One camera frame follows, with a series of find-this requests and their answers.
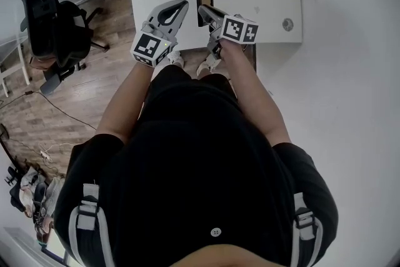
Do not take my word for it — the right grey backpack strap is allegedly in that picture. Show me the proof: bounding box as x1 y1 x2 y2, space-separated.
289 192 326 267

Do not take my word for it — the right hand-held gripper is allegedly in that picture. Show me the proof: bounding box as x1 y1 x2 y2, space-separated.
197 4 259 59

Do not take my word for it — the person's right white shoe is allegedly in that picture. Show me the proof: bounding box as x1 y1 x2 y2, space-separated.
196 56 221 78

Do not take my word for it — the person's right forearm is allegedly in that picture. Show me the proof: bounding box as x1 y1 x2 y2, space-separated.
220 39 293 148

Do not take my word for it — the person's black shirt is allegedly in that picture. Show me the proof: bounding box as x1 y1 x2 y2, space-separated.
52 64 340 267

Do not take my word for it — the grey backpack strap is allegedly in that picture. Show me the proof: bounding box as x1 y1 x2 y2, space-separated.
67 183 115 267
289 192 326 267

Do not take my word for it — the person's white shoe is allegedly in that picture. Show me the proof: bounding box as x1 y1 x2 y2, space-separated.
167 49 186 68
196 56 221 78

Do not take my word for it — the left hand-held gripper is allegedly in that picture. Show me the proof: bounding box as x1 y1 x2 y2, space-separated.
130 0 190 68

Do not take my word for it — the left grey backpack strap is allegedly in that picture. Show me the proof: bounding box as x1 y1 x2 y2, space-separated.
67 183 115 267

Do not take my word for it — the person's head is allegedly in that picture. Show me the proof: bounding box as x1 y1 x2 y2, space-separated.
168 243 282 267

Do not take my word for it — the long black floor cable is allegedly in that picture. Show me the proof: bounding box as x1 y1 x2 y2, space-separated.
0 89 98 131

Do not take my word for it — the person's left forearm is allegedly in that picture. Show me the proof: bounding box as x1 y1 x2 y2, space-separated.
95 61 159 145

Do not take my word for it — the white floor cable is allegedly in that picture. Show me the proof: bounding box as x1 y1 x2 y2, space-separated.
37 141 76 166

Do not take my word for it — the black office chair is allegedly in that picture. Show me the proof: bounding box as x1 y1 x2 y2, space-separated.
20 0 110 96

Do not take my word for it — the person's left white shoe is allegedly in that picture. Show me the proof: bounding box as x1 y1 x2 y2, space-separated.
167 49 186 68

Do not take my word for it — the pile of bags and clothes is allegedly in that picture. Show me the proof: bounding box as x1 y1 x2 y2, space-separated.
4 165 67 244

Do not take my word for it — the white power strip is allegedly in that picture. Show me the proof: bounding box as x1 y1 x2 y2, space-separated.
39 149 54 164

